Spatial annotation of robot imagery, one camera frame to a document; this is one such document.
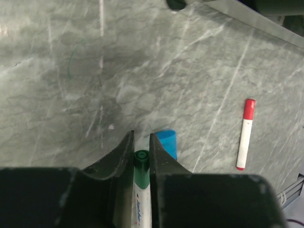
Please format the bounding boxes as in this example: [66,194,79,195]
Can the blue pen cap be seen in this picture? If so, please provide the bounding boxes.
[155,129,177,160]

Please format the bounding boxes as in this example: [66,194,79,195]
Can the green pen cap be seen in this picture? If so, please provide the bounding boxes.
[133,150,150,190]

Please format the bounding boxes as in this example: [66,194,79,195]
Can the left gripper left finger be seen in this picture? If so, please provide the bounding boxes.
[0,131,134,228]

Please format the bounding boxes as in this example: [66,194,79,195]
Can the white pen green tip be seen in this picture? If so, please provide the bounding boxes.
[134,184,152,228]

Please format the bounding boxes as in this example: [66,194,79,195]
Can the red pen cap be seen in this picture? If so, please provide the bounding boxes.
[243,99,256,120]

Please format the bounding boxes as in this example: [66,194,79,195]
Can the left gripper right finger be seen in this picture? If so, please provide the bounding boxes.
[149,134,285,228]

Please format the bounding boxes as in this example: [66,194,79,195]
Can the aluminium rail frame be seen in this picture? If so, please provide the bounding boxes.
[277,175,304,209]

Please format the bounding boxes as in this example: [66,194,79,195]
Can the metal dish rack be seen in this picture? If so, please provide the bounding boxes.
[166,0,304,49]

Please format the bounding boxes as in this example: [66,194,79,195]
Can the white pen red tip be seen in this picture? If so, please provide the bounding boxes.
[236,119,253,171]

